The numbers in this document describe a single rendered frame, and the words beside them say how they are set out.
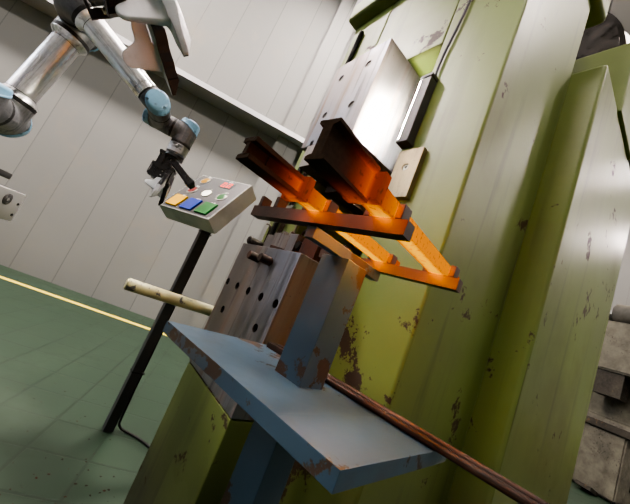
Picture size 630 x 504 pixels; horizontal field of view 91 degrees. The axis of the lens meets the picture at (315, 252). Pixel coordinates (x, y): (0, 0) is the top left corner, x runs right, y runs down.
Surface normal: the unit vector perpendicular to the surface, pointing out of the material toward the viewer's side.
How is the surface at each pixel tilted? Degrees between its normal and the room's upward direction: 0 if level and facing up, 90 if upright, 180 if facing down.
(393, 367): 90
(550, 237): 90
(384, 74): 90
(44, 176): 90
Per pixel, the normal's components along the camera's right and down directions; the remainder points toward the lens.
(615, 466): -0.80, -0.41
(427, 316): 0.59, 0.10
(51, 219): 0.29, -0.06
